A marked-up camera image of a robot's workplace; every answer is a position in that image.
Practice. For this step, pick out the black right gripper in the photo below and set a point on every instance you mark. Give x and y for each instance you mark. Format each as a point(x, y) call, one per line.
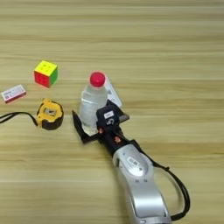
point(115, 141)

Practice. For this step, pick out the clear bottle with red cap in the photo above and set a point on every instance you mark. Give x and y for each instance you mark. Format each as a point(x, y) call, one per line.
point(92, 102)

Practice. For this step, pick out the white remote control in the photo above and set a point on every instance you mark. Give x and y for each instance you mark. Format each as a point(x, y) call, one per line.
point(112, 92)

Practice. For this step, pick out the yellow black tape measure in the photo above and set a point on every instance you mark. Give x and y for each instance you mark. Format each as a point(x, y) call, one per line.
point(50, 114)

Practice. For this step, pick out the black box with white label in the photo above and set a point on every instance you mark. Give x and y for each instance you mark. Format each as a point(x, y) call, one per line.
point(108, 116)

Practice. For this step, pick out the colourful puzzle cube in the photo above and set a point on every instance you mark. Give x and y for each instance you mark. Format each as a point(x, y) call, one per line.
point(45, 74)

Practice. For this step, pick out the small red and white box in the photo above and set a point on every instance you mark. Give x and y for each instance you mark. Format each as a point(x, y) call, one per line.
point(13, 93)

